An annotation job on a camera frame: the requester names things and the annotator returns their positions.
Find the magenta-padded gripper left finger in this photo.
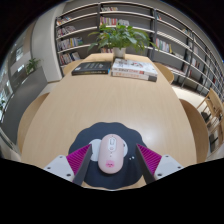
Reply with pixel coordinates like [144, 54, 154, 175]
[43, 143, 93, 185]

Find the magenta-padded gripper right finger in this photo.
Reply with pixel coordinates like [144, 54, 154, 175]
[134, 143, 185, 185]

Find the pink computer mouse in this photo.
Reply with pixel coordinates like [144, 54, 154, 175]
[97, 133, 125, 175]

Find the dark cloud-shaped mouse pad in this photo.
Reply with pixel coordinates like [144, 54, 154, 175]
[68, 121, 148, 190]

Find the group of wooden slat chairs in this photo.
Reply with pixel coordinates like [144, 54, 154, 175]
[196, 87, 224, 154]

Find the thick white book dark spine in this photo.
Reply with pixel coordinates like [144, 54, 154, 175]
[110, 70, 158, 83]

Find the black book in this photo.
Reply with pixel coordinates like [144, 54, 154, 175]
[71, 60, 113, 76]

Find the white cover book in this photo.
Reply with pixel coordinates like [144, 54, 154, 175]
[111, 58, 158, 76]

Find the small green potted plant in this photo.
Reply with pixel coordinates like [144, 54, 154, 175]
[25, 57, 43, 75]

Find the grey bookshelf unit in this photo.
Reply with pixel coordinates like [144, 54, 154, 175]
[54, 0, 224, 101]

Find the green potted plant white pot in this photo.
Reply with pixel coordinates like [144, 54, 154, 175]
[87, 22, 158, 60]

